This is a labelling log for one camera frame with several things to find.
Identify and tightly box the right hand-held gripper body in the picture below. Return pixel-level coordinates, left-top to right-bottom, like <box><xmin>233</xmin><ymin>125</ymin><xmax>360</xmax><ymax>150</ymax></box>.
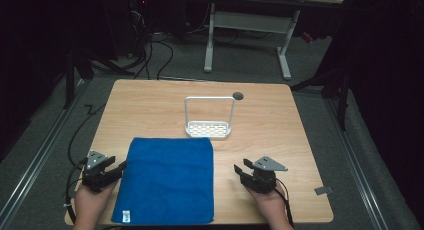
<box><xmin>240</xmin><ymin>155</ymin><xmax>289</xmax><ymax>195</ymax></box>

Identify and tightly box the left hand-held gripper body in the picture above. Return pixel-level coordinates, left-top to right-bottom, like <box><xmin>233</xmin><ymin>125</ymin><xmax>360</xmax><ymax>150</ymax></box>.
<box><xmin>81</xmin><ymin>149</ymin><xmax>117</xmax><ymax>194</ymax></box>

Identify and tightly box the blue towel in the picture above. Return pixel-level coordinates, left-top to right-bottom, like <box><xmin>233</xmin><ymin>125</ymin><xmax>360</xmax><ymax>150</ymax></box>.
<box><xmin>110</xmin><ymin>136</ymin><xmax>215</xmax><ymax>225</ymax></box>

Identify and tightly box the person's right hand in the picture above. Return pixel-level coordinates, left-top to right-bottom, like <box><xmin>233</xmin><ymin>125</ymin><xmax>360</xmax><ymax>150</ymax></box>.
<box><xmin>245</xmin><ymin>185</ymin><xmax>290</xmax><ymax>225</ymax></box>

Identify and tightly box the person's left hand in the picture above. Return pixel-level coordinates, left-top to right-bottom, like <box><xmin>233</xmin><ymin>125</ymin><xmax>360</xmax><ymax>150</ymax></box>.
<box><xmin>73</xmin><ymin>180</ymin><xmax>118</xmax><ymax>223</ymax></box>

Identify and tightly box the grey tape piece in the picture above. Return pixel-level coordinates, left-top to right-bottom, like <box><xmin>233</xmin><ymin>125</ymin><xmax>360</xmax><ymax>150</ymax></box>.
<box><xmin>313</xmin><ymin>185</ymin><xmax>335</xmax><ymax>197</ymax></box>

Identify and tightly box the black stand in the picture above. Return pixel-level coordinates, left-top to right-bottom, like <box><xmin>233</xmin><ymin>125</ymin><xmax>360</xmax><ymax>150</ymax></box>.
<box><xmin>62</xmin><ymin>48</ymin><xmax>136</xmax><ymax>110</ymax></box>
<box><xmin>289</xmin><ymin>64</ymin><xmax>352</xmax><ymax>132</ymax></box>

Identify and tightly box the dark computer tower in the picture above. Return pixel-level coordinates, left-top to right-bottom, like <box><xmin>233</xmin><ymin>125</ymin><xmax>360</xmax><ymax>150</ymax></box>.
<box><xmin>127</xmin><ymin>0</ymin><xmax>152</xmax><ymax>58</ymax></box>

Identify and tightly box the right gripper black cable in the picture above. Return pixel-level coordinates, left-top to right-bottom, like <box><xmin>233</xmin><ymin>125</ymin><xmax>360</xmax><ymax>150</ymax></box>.
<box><xmin>275</xmin><ymin>177</ymin><xmax>296</xmax><ymax>229</ymax></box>

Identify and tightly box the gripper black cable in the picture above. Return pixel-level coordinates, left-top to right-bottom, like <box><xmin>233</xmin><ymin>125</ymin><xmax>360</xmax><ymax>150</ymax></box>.
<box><xmin>275</xmin><ymin>177</ymin><xmax>296</xmax><ymax>229</ymax></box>
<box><xmin>64</xmin><ymin>157</ymin><xmax>89</xmax><ymax>225</ymax></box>

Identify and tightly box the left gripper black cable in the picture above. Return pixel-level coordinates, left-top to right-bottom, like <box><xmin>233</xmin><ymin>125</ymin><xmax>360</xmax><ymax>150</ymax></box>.
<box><xmin>64</xmin><ymin>157</ymin><xmax>89</xmax><ymax>225</ymax></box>

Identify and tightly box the black floor cable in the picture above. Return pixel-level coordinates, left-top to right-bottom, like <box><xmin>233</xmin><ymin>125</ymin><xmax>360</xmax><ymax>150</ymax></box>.
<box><xmin>67</xmin><ymin>103</ymin><xmax>108</xmax><ymax>167</ymax></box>

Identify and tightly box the white rack with handle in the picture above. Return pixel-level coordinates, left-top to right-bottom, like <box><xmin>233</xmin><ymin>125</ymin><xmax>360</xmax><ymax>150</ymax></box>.
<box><xmin>184</xmin><ymin>95</ymin><xmax>237</xmax><ymax>140</ymax></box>

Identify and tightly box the metal floor rail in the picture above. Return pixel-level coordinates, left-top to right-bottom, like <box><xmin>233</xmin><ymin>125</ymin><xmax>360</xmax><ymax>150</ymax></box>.
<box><xmin>324</xmin><ymin>95</ymin><xmax>390</xmax><ymax>230</ymax></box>
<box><xmin>0</xmin><ymin>79</ymin><xmax>88</xmax><ymax>224</ymax></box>

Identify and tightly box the black cable bundle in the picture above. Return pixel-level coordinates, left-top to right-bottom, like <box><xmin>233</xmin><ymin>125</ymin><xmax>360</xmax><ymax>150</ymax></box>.
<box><xmin>132</xmin><ymin>31</ymin><xmax>175</xmax><ymax>81</ymax></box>

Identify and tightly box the white metal frame desk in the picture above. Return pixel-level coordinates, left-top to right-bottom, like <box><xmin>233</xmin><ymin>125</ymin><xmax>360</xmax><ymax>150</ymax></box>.
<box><xmin>203</xmin><ymin>0</ymin><xmax>345</xmax><ymax>81</ymax></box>

